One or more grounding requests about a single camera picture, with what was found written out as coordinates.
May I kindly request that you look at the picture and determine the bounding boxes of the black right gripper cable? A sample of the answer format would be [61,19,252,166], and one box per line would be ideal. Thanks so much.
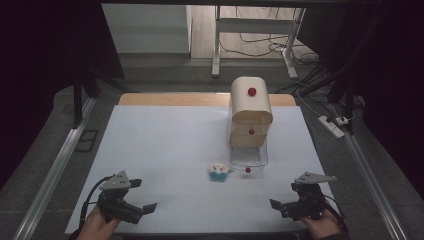
[324,194,350,238]

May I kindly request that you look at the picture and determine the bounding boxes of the aluminium rail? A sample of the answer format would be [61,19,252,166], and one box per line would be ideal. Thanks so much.
[329,103,410,240]
[12,96,97,240]

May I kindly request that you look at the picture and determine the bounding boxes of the person's right hand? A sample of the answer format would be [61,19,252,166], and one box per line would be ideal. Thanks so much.
[300,209,344,240]

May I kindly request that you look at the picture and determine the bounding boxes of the beige wooden drawer cabinet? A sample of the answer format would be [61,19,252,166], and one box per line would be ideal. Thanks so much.
[228,76,274,148]

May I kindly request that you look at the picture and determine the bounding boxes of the white power strip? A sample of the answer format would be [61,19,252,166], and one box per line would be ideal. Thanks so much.
[317,114,346,140]

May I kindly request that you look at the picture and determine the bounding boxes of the dark curtain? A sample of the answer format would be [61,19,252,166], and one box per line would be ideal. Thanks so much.
[0,0,126,189]
[295,0,424,201]

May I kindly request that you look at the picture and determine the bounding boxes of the white and blue plush toy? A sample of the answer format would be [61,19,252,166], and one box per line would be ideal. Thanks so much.
[207,162,236,183]

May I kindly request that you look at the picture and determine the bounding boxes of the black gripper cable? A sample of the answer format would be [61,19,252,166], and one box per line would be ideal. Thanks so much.
[78,175,113,232]
[324,194,350,238]

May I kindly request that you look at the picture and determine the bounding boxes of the white power cable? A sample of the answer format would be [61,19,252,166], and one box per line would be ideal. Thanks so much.
[294,90,324,118]

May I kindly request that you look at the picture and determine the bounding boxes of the white table mat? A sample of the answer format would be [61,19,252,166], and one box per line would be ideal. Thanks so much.
[64,105,336,235]

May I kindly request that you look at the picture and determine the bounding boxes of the white desk frame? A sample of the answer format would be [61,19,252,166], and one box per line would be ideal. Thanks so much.
[211,5,307,80]

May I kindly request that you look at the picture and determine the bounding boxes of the person's left hand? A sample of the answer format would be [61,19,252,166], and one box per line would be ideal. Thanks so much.
[76,204,121,240]

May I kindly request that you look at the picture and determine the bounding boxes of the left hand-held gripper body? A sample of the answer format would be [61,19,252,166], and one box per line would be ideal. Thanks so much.
[97,170,145,225]

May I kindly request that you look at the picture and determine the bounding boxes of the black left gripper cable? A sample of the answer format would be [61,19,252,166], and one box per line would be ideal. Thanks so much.
[78,175,113,232]

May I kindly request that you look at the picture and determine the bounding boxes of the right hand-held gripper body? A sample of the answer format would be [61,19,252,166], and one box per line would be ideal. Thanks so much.
[280,171,338,222]

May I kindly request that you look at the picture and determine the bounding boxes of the black floor bracket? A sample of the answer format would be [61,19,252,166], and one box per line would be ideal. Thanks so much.
[75,129,100,154]

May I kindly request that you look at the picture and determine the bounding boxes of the clear drawer with red knob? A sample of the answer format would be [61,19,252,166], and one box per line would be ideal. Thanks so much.
[229,141,270,176]
[229,121,271,137]

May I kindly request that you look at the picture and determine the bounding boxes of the black metal stand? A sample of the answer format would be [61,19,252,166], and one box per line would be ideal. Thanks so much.
[70,64,102,130]
[325,64,358,136]

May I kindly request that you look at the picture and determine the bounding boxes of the black floor cable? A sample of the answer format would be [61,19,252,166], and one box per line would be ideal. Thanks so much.
[219,32,322,65]

